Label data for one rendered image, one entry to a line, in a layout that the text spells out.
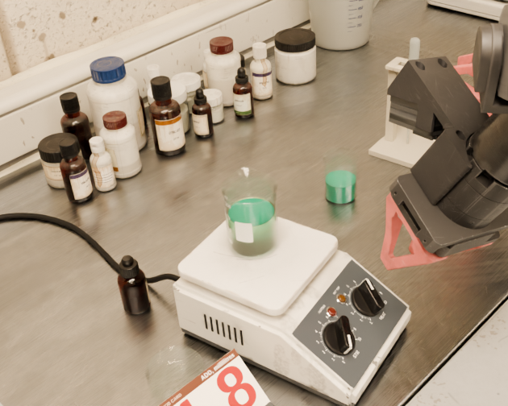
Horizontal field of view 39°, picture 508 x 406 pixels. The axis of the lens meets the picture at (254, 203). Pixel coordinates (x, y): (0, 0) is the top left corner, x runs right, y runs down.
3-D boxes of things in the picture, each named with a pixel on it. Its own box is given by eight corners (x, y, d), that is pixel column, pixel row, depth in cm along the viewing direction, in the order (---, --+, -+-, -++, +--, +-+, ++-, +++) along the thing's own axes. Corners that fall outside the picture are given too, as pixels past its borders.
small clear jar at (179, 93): (197, 132, 106) (191, 93, 102) (160, 142, 104) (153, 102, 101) (184, 116, 110) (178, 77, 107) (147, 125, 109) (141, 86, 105)
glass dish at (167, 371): (142, 371, 70) (139, 356, 68) (195, 353, 71) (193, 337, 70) (156, 414, 65) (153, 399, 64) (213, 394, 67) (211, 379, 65)
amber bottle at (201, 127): (203, 126, 107) (197, 82, 103) (218, 131, 106) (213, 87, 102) (190, 135, 106) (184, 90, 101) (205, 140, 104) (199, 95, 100)
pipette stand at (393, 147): (447, 144, 99) (457, 60, 92) (421, 171, 94) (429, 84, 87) (396, 129, 103) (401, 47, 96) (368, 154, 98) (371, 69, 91)
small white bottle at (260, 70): (249, 93, 115) (245, 42, 110) (268, 89, 116) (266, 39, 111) (255, 101, 113) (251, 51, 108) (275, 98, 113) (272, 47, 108)
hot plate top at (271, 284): (342, 244, 71) (342, 237, 70) (278, 320, 63) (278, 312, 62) (243, 209, 77) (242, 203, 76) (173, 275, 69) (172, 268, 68)
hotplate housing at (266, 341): (411, 325, 72) (417, 265, 68) (352, 417, 64) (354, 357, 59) (232, 255, 83) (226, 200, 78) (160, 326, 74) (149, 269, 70)
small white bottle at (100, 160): (95, 182, 97) (84, 135, 93) (115, 178, 97) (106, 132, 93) (96, 193, 95) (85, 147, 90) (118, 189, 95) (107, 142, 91)
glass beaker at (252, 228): (286, 259, 69) (283, 192, 64) (231, 270, 68) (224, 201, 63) (272, 223, 74) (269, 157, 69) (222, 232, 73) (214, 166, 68)
